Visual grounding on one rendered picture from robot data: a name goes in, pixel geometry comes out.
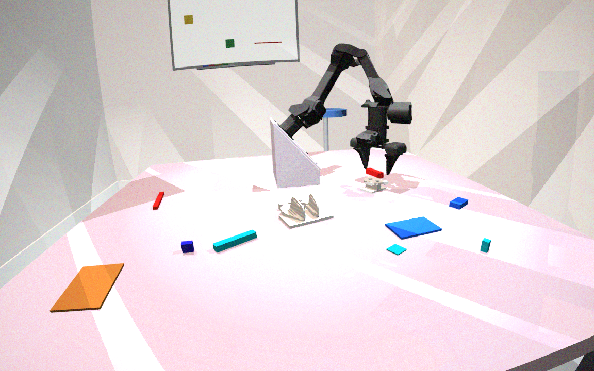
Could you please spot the small cyan flat square plate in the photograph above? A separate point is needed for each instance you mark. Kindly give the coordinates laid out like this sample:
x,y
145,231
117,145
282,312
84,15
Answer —
x,y
396,249

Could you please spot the blue flat plate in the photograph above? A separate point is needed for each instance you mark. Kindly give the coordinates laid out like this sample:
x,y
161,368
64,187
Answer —
x,y
411,228

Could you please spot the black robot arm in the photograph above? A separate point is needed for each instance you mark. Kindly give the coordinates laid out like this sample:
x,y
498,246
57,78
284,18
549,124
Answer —
x,y
312,109

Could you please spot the orange flat plate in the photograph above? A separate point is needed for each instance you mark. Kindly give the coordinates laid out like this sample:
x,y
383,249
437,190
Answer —
x,y
89,288

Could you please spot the teal rectangular block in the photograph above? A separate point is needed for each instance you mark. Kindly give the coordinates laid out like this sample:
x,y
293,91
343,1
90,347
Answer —
x,y
485,245

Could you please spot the red flat bar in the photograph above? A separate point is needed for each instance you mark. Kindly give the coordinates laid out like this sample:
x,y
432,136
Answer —
x,y
158,201

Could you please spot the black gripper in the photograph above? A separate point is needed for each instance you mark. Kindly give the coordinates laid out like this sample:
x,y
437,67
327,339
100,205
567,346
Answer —
x,y
393,150

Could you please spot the red rectangular block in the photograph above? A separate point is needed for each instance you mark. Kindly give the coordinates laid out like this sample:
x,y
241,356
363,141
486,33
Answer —
x,y
374,173

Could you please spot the cyan rectangular bar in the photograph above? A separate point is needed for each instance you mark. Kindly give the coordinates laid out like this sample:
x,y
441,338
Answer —
x,y
235,240

